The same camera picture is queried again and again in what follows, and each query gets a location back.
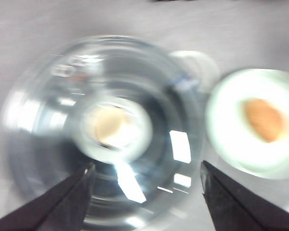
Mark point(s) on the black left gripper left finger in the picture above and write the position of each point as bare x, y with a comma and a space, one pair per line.
62, 209

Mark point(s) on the brown potato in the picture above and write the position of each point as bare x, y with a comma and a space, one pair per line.
267, 121

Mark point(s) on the green plate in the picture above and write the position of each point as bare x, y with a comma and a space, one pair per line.
248, 121

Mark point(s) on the glass steamer lid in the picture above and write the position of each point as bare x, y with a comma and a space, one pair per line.
112, 102

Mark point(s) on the green electric steamer pot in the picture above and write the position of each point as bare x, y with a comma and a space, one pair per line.
128, 108

